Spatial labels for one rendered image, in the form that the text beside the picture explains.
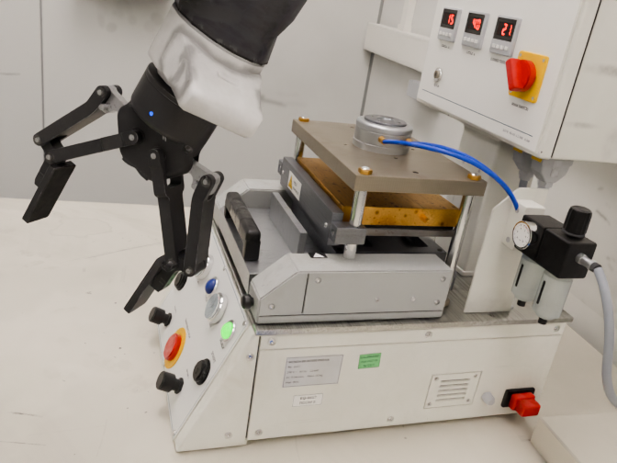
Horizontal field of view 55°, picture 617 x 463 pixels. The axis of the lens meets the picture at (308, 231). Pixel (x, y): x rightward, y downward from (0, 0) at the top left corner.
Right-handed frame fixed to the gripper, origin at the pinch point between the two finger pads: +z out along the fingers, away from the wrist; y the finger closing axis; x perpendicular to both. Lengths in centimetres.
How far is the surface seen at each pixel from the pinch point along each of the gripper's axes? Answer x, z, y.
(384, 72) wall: -180, -10, 15
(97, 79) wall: -137, 49, 89
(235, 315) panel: -16.0, 4.8, -13.7
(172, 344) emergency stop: -21.3, 19.2, -8.6
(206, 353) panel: -15.7, 11.9, -13.8
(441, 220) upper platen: -31.0, -17.5, -26.0
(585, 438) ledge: -32, -7, -60
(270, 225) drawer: -31.8, -0.4, -8.0
